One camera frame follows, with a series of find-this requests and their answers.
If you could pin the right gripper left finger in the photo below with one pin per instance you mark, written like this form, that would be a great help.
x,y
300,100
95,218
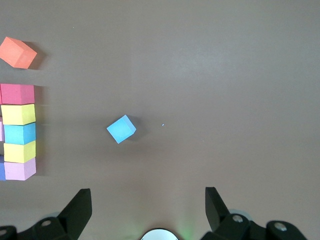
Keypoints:
x,y
65,222

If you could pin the blue foam cube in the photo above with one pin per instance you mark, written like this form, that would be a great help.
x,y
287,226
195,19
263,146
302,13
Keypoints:
x,y
18,133
121,130

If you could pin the purple foam cube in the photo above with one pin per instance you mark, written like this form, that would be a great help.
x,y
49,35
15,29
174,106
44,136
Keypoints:
x,y
2,170

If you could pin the red foam cube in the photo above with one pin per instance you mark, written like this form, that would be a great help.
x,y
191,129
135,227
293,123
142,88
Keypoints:
x,y
16,94

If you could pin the brown table mat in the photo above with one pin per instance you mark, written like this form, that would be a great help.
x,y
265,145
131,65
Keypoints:
x,y
200,75

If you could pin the orange foam cube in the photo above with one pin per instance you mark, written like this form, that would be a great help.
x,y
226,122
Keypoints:
x,y
16,52

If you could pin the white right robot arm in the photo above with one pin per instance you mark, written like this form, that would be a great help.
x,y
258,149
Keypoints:
x,y
158,235

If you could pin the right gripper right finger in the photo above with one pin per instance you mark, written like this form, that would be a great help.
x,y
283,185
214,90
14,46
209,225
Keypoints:
x,y
225,225

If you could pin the yellow foam cube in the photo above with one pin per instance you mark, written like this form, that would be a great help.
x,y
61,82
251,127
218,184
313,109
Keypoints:
x,y
17,114
18,152

